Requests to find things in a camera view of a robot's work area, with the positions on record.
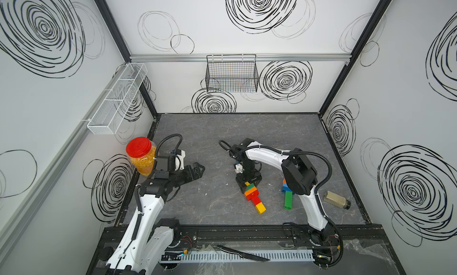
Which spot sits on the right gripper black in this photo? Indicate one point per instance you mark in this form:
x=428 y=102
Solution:
x=241 y=181

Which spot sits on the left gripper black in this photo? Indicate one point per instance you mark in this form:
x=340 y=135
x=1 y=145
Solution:
x=191 y=177

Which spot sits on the green lego plate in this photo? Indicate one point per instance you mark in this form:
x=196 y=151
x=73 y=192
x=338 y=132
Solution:
x=250 y=188

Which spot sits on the yellow square lego brick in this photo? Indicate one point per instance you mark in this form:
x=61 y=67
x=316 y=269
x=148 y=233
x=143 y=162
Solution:
x=260 y=208

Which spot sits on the green tall lego brick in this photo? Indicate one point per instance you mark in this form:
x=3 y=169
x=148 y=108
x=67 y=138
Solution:
x=288 y=200

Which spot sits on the orange long lego brick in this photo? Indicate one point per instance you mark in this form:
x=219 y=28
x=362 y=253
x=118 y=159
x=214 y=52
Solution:
x=251 y=192

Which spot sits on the small red lego brick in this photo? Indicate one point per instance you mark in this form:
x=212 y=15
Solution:
x=256 y=201

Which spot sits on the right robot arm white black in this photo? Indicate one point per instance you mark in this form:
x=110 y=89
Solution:
x=300 y=176

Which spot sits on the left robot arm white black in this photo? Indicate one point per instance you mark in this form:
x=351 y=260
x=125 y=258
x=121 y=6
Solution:
x=144 y=243

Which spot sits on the plastic jar red lid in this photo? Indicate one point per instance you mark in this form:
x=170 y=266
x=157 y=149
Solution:
x=141 y=151

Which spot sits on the small glass jar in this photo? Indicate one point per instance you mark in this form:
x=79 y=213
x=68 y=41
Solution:
x=337 y=200

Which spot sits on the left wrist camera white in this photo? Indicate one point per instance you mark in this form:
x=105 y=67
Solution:
x=178 y=157

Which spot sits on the white slotted cable duct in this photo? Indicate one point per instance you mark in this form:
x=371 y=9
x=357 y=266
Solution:
x=274 y=256

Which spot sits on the white wire shelf basket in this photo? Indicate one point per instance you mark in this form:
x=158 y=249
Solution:
x=118 y=99

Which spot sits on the black wire basket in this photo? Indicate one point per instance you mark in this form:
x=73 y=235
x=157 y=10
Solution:
x=233 y=73

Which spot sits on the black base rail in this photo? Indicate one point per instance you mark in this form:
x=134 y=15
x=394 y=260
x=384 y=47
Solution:
x=197 y=235

